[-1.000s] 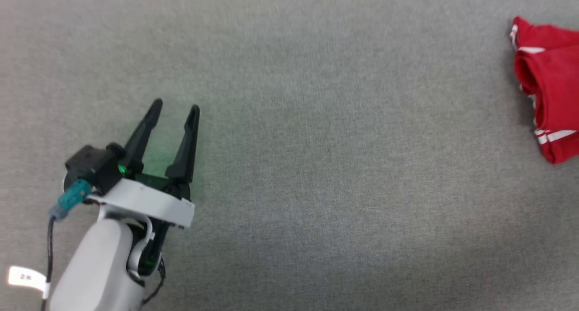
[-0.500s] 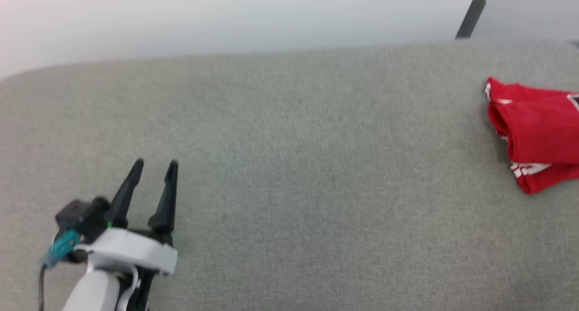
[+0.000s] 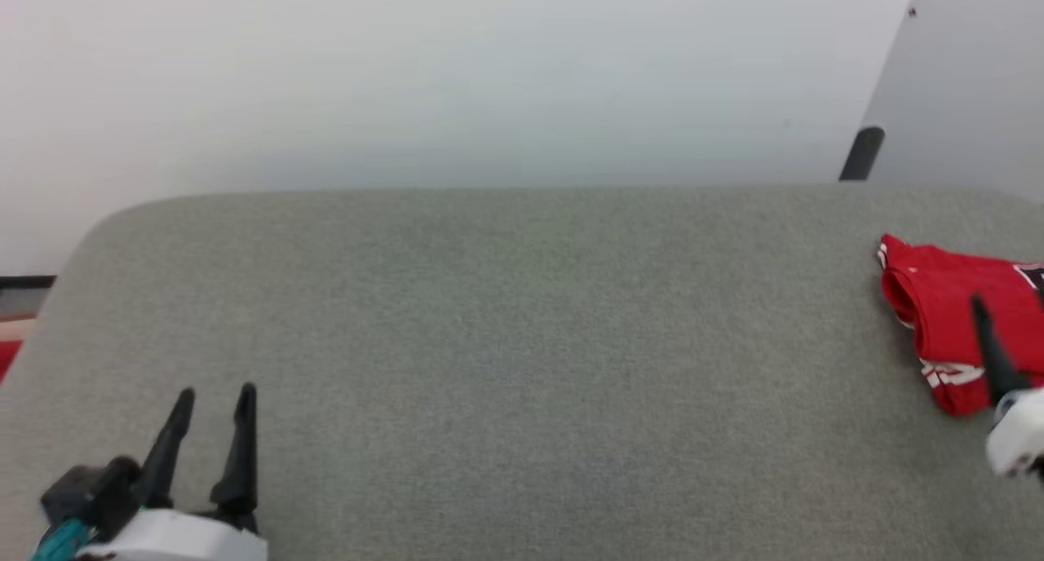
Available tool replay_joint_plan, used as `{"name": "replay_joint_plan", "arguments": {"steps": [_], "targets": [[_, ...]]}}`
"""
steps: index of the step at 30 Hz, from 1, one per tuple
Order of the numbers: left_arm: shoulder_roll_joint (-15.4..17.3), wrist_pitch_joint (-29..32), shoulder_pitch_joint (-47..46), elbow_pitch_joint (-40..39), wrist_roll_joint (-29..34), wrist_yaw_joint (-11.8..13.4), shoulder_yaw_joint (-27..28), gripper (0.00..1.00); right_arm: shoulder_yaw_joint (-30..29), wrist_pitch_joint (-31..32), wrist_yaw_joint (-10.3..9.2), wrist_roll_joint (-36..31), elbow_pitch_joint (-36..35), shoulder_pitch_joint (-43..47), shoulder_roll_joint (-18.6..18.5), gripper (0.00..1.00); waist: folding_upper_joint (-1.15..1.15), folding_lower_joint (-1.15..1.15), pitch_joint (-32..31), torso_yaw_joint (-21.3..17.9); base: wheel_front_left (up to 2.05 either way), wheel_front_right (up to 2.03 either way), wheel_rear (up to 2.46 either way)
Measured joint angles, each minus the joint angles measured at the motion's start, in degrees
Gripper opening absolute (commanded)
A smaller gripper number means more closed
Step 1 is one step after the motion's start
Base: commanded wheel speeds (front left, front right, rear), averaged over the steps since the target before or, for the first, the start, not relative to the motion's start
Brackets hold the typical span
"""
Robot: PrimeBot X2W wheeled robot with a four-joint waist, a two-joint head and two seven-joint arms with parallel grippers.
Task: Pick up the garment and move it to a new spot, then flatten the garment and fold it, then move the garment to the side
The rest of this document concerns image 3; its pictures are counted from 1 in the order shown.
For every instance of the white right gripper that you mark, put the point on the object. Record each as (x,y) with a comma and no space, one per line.
(1024,435)

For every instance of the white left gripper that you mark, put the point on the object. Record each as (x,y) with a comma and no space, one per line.
(179,538)

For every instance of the red and white basketball jersey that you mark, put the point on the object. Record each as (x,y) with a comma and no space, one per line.
(946,324)

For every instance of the red floor mat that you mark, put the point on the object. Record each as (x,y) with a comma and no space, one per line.
(6,357)

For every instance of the black pole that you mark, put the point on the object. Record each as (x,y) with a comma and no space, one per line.
(861,155)

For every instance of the light grey panel board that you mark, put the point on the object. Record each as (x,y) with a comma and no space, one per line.
(971,88)

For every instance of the grey fabric sofa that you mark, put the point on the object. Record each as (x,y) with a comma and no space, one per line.
(530,365)

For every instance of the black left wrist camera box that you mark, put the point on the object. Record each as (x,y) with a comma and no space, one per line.
(90,492)

